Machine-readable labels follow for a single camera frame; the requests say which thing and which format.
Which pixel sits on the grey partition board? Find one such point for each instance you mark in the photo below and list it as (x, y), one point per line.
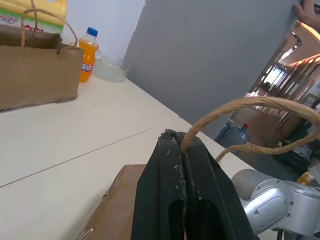
(200, 62)

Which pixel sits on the blue water jug red cap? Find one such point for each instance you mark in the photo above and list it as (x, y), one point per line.
(242, 137)

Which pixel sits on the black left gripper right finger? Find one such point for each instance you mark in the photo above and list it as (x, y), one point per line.
(210, 200)

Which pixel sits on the clear plastic bowl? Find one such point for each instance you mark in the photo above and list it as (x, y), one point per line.
(110, 71)

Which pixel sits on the orange soda bottle blue cap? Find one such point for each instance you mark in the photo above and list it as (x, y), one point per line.
(87, 62)

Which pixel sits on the person's bare hand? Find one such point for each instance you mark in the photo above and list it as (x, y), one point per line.
(308, 12)

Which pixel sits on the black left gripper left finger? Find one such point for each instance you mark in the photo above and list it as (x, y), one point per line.
(160, 190)

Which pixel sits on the wooden slat railing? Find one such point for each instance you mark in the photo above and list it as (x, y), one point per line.
(295, 77)

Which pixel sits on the yellow green carton box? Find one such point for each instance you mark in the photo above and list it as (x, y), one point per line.
(47, 12)

